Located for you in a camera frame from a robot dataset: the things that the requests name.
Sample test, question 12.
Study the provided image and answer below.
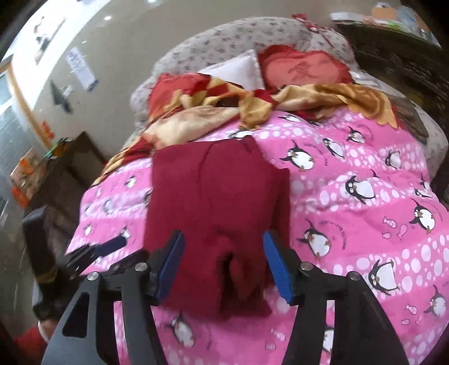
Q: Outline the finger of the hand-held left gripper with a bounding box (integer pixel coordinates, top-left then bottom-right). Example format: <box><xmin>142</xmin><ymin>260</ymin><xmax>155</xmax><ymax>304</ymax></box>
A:
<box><xmin>66</xmin><ymin>234</ymin><xmax>129</xmax><ymax>276</ymax></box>

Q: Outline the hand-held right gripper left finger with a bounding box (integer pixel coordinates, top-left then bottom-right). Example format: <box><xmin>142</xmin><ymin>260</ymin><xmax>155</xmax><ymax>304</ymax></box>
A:
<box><xmin>41</xmin><ymin>230</ymin><xmax>186</xmax><ymax>365</ymax></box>

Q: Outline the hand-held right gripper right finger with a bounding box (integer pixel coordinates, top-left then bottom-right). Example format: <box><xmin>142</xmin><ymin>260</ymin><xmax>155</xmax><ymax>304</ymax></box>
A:
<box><xmin>263</xmin><ymin>230</ymin><xmax>409</xmax><ymax>365</ymax></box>

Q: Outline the maroon garment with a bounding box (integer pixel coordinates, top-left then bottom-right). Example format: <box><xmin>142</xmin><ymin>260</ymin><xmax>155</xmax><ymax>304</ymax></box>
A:
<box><xmin>144</xmin><ymin>135</ymin><xmax>292</xmax><ymax>320</ymax></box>

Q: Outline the clutter on wooden table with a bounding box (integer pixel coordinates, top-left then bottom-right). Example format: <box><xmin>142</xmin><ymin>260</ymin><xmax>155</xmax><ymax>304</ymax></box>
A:
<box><xmin>10</xmin><ymin>138</ymin><xmax>71</xmax><ymax>206</ymax></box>

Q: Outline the dark wooden table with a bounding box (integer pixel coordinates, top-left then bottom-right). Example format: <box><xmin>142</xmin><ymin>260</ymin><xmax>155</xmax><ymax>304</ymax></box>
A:
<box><xmin>10</xmin><ymin>131</ymin><xmax>106</xmax><ymax>218</ymax></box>

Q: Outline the pink penguin print blanket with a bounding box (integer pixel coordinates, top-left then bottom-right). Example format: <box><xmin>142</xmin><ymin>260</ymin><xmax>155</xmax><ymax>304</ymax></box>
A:
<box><xmin>72</xmin><ymin>110</ymin><xmax>449</xmax><ymax>365</ymax></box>

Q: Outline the red and yellow blanket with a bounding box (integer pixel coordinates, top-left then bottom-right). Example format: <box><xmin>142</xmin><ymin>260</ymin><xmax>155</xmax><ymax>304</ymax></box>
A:
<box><xmin>93</xmin><ymin>72</ymin><xmax>398</xmax><ymax>183</ymax></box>

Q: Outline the red pillow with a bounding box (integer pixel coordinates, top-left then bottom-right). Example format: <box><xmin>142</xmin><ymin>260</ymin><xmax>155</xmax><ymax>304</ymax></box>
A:
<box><xmin>260</xmin><ymin>45</ymin><xmax>353</xmax><ymax>89</ymax></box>

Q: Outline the white pillow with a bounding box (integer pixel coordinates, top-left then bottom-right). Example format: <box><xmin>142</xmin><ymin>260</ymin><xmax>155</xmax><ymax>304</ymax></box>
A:
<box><xmin>198</xmin><ymin>49</ymin><xmax>265</xmax><ymax>90</ymax></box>

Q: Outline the dark carved cabinet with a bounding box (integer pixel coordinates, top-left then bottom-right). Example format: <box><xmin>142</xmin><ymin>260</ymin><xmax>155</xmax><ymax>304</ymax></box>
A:
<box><xmin>333</xmin><ymin>21</ymin><xmax>449</xmax><ymax>141</ymax></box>

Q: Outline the red floral cloth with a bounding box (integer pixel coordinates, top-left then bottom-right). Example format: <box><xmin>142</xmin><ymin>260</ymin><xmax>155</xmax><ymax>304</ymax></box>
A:
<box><xmin>292</xmin><ymin>13</ymin><xmax>338</xmax><ymax>36</ymax></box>

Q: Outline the clutter on carved cabinet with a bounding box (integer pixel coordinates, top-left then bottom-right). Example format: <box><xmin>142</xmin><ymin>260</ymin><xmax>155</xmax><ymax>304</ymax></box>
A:
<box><xmin>330</xmin><ymin>3</ymin><xmax>443</xmax><ymax>47</ymax></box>

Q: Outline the orange wall poster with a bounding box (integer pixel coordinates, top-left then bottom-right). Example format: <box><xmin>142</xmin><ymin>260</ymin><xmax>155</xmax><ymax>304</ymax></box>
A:
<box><xmin>40</xmin><ymin>119</ymin><xmax>57</xmax><ymax>141</ymax></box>

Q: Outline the dark wall sticker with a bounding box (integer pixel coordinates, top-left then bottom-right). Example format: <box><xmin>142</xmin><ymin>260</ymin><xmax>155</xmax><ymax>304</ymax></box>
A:
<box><xmin>49</xmin><ymin>80</ymin><xmax>75</xmax><ymax>113</ymax></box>

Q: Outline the white paper wall sheet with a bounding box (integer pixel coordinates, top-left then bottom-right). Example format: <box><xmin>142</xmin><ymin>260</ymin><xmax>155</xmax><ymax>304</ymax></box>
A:
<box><xmin>66</xmin><ymin>47</ymin><xmax>99</xmax><ymax>91</ymax></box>

